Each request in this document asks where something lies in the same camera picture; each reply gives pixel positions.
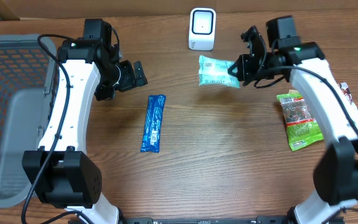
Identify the green gummy candy bag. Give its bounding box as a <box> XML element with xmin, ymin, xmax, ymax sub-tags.
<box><xmin>277</xmin><ymin>90</ymin><xmax>323</xmax><ymax>151</ymax></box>

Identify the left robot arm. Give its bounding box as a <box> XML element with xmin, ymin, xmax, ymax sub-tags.
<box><xmin>22</xmin><ymin>19</ymin><xmax>147</xmax><ymax>223</ymax></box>

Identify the blue cookie packet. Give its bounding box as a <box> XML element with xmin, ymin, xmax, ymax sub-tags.
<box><xmin>140</xmin><ymin>95</ymin><xmax>166</xmax><ymax>153</ymax></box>

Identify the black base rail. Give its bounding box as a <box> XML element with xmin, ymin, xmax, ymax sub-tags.
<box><xmin>126</xmin><ymin>215</ymin><xmax>289</xmax><ymax>224</ymax></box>

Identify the white barcode scanner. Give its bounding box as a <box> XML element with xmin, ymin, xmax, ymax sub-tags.
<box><xmin>188</xmin><ymin>7</ymin><xmax>216</xmax><ymax>51</ymax></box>

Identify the grey plastic laundry basket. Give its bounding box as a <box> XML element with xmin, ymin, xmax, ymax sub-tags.
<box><xmin>0</xmin><ymin>34</ymin><xmax>58</xmax><ymax>208</ymax></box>

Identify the beige snack bag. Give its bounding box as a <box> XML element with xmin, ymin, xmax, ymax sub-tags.
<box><xmin>339</xmin><ymin>82</ymin><xmax>358</xmax><ymax>113</ymax></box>

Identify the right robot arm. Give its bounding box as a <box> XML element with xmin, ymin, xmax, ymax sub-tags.
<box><xmin>228</xmin><ymin>16</ymin><xmax>358</xmax><ymax>223</ymax></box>

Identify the light teal snack packet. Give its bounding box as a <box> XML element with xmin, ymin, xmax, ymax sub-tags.
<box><xmin>198</xmin><ymin>55</ymin><xmax>240</xmax><ymax>89</ymax></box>

